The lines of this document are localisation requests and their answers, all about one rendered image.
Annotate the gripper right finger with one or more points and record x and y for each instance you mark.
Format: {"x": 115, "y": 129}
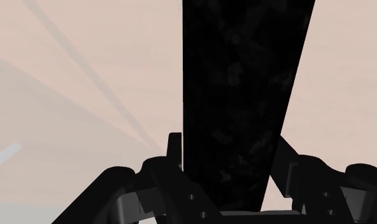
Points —
{"x": 315, "y": 186}

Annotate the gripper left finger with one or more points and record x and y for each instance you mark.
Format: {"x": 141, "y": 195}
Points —
{"x": 163, "y": 186}

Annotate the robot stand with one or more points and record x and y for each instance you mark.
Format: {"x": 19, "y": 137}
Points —
{"x": 238, "y": 93}

